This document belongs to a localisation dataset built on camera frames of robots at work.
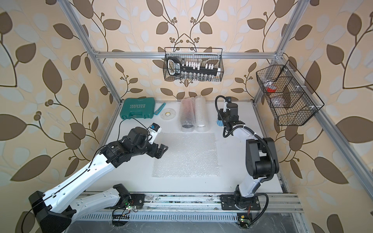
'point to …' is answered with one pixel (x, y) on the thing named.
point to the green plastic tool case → (140, 107)
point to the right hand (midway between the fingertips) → (223, 109)
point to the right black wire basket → (291, 99)
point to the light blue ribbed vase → (219, 123)
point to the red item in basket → (271, 89)
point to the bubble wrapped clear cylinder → (200, 111)
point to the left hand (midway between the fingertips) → (158, 142)
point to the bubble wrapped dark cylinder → (187, 114)
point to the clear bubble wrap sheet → (188, 155)
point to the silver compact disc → (167, 113)
